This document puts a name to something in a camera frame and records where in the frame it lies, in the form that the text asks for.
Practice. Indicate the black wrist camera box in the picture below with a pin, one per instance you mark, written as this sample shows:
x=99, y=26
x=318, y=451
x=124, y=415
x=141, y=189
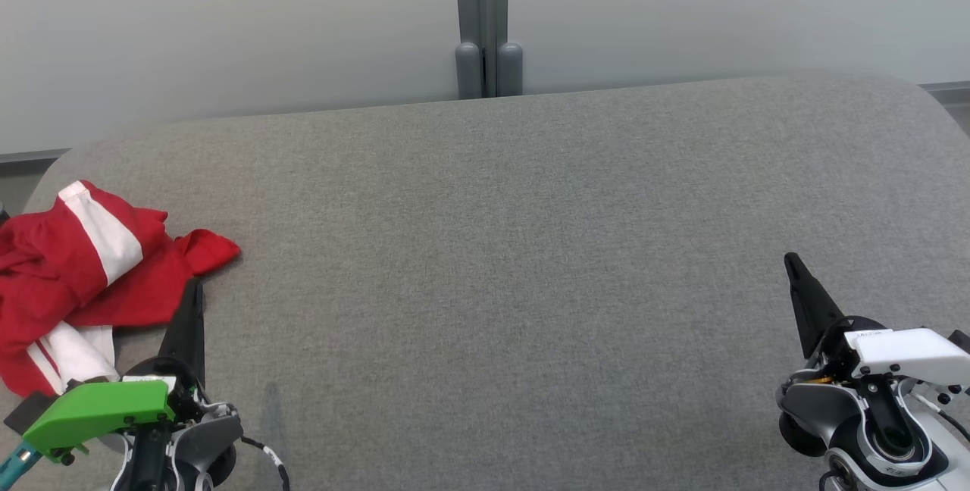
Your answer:
x=26, y=414
x=961, y=341

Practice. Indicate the teal left camera connector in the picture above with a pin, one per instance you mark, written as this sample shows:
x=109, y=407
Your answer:
x=17, y=464

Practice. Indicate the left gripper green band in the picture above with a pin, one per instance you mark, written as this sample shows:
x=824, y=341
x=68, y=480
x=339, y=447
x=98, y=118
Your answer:
x=98, y=411

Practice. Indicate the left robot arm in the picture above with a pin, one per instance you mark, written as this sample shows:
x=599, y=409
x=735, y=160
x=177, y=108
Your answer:
x=197, y=445

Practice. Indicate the red jersey with white sleeves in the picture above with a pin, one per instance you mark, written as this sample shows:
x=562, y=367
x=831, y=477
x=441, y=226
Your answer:
x=144, y=290

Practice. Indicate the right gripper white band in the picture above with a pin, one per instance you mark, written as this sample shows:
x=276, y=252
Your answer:
x=909, y=354

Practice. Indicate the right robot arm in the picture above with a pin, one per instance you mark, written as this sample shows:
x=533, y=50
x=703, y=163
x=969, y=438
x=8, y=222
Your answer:
x=894, y=445

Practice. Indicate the grey baseboard strip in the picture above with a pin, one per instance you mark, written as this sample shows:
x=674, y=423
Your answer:
x=30, y=157
x=947, y=87

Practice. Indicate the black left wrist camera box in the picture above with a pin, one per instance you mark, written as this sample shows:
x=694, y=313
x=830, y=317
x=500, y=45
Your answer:
x=26, y=414

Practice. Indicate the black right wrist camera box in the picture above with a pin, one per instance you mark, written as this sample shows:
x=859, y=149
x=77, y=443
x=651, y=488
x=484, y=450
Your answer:
x=961, y=341

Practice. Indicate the grey rounded post cover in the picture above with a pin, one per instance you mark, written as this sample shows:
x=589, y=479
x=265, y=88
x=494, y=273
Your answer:
x=510, y=69
x=468, y=70

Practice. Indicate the red shorts with white stripe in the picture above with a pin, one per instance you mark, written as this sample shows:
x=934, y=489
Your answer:
x=53, y=248

